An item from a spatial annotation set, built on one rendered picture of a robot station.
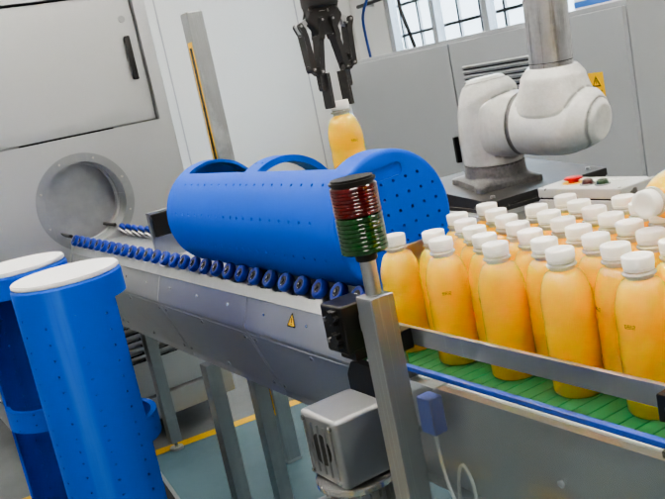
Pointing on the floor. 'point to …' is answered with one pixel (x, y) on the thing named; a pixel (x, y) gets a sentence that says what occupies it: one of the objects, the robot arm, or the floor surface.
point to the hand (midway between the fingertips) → (336, 89)
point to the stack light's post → (394, 395)
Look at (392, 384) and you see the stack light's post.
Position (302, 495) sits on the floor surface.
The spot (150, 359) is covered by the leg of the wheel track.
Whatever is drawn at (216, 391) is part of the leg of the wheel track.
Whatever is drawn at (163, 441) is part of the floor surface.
